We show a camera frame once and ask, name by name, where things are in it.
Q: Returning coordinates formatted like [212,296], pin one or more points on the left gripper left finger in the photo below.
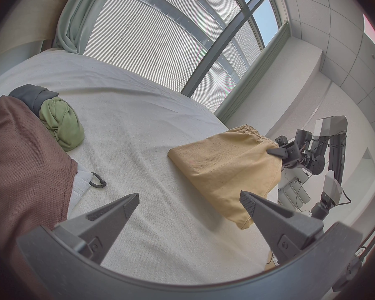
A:
[106,220]

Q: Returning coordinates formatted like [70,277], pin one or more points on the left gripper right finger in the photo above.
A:
[278,223]

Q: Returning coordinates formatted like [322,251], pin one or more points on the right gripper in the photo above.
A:
[292,153]

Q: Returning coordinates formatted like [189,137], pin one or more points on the tan shorts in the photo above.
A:
[225,167]

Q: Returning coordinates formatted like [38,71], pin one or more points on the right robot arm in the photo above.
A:
[331,127]

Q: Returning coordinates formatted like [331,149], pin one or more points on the bed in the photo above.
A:
[128,120]

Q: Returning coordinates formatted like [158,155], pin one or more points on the white garment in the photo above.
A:
[81,180]

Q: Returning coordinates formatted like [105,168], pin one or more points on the brown garment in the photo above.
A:
[22,167]

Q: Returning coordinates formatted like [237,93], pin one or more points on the green garment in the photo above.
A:
[65,123]

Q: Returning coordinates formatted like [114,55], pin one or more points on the dark grey garment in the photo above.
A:
[31,95]

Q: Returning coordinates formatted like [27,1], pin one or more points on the window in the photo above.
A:
[162,27]

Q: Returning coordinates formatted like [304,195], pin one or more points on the pale green curtain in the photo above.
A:
[72,17]

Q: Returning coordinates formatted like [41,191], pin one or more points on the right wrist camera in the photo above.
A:
[303,137]

